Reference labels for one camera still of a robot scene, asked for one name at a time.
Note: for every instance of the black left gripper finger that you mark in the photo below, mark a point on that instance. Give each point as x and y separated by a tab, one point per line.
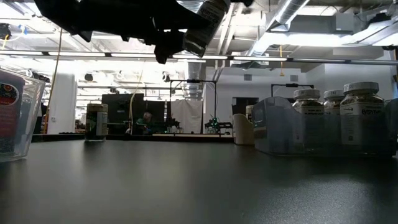
168	46

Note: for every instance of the white-lid bagel seasoning jar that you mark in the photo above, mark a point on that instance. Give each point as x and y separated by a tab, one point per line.
306	102
333	99
362	109

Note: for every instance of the white curtain panel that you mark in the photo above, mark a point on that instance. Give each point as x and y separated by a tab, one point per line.
186	116

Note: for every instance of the person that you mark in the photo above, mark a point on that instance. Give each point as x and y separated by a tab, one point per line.
146	119

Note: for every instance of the black partition screen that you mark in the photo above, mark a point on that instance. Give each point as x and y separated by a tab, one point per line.
119	109

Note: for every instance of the background robot station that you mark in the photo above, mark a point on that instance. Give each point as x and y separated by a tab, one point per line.
217	124

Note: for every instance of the white plastic bin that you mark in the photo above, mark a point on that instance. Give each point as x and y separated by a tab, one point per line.
242	130

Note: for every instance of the clear plastic bin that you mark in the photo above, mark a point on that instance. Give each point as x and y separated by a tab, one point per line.
34	124

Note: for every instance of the grey translucent plastic bin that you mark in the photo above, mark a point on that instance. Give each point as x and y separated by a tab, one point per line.
273	133

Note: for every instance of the black frame stand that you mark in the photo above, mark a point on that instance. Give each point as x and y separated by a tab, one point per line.
193	81

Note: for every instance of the silver ventilation duct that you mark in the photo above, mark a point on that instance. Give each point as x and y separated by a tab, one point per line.
289	12
195	81

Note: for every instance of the black camera stand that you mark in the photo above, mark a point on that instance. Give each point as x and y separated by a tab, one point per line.
292	85

